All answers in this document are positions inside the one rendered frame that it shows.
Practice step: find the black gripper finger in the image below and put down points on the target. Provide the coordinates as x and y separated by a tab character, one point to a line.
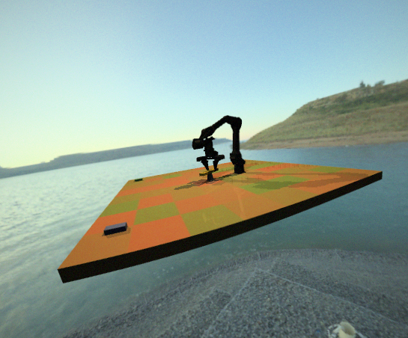
215	164
206	164

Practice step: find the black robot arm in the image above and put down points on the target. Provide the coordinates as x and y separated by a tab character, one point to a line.
236	155

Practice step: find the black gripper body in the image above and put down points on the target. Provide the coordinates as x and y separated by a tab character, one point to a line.
209	153

